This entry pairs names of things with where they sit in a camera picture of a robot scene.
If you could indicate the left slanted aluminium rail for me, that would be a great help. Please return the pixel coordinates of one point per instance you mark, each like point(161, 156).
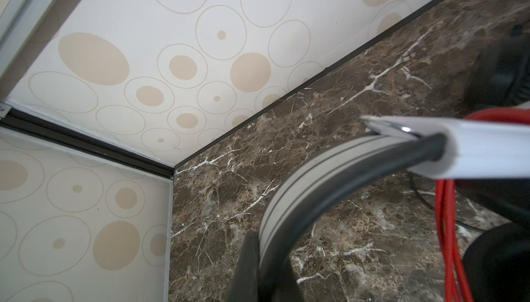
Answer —
point(19, 20)

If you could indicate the left black frame post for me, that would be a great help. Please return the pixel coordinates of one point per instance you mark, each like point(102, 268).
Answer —
point(19, 121)

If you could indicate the black headphones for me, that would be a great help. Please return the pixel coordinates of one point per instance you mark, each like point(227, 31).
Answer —
point(500, 76)

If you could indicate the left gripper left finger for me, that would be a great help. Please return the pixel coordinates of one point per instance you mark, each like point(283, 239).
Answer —
point(244, 284)

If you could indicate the white headphones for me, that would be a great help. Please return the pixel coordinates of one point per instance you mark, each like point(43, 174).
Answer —
point(484, 157)

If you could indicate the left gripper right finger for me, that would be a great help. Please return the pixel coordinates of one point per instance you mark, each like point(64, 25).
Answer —
point(284, 283)

